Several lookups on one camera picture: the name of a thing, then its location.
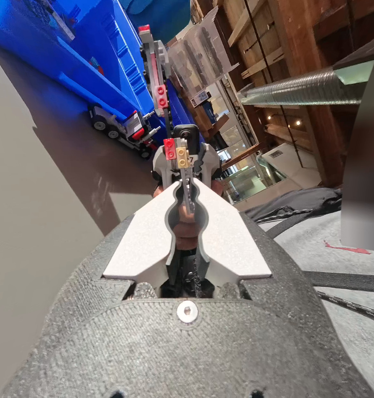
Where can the blue plastic bin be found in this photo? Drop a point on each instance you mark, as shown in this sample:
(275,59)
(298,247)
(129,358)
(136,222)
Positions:
(34,46)

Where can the silver ventilation duct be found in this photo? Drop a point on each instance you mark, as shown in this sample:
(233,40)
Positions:
(298,87)

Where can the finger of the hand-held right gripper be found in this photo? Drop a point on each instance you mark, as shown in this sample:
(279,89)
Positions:
(158,166)
(213,164)

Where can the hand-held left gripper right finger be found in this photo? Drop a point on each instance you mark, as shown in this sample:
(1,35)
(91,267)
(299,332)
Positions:
(236,245)

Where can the teal carry case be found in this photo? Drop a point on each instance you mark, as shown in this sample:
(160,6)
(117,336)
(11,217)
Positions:
(162,15)

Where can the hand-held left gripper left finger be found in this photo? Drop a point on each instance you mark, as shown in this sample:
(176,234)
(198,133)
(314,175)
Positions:
(137,245)

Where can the long toy brick assembly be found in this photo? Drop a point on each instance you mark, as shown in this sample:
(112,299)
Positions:
(160,93)

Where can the small labelled box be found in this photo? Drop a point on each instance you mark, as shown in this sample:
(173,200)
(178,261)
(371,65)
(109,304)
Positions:
(201,98)

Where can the toy brick truck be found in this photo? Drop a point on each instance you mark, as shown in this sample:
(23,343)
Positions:
(121,130)

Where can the tan toy brick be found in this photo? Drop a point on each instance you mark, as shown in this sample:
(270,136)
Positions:
(182,156)

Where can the clear plastic parts box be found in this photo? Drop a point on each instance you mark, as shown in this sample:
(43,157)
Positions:
(202,49)

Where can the black cloth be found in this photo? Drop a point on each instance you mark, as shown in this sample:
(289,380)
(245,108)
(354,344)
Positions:
(298,202)

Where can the loose toy pieces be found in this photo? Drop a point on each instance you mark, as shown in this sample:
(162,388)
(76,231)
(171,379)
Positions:
(62,21)

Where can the person's right hand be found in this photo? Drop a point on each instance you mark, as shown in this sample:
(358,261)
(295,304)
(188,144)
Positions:
(187,233)

